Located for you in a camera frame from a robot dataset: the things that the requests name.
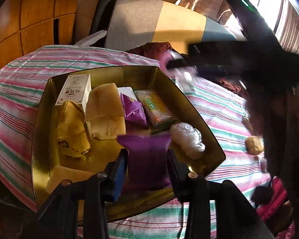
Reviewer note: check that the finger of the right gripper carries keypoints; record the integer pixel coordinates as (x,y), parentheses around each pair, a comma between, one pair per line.
(180,63)

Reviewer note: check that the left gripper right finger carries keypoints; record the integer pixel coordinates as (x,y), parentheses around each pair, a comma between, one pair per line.
(181,177)

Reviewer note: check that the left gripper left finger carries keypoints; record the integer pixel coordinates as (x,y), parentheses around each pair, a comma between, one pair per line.
(118,174)

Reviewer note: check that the purple snack packet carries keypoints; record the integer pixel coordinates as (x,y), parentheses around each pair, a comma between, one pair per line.
(147,161)
(133,110)

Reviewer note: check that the white plastic tube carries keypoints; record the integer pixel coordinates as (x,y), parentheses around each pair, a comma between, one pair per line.
(127,93)

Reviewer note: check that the green cracker packet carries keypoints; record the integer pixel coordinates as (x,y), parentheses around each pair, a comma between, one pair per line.
(156,110)

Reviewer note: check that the yellow knitted sock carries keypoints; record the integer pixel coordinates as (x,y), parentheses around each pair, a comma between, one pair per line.
(72,137)

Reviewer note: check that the yellow sponge wedge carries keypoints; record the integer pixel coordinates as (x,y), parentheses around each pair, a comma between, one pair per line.
(105,113)

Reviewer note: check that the square yellow sponge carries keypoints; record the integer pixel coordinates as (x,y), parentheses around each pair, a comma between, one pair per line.
(254,145)

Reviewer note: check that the white medicine box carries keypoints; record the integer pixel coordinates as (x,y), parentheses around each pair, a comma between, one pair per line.
(76,88)

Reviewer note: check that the dark red jacket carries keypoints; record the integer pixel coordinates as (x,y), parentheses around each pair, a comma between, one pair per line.
(156,50)

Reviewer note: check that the tricolour armchair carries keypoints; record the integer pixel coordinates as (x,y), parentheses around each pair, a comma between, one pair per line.
(136,22)

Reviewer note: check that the red pink blanket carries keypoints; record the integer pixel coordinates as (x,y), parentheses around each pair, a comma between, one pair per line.
(277,213)

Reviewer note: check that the black rolled mat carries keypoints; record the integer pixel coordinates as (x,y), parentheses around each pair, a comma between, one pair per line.
(102,16)

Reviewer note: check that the striped bed sheet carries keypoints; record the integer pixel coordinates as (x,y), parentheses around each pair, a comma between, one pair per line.
(22,82)

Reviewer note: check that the wooden wardrobe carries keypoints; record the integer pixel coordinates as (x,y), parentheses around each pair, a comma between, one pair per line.
(26,25)

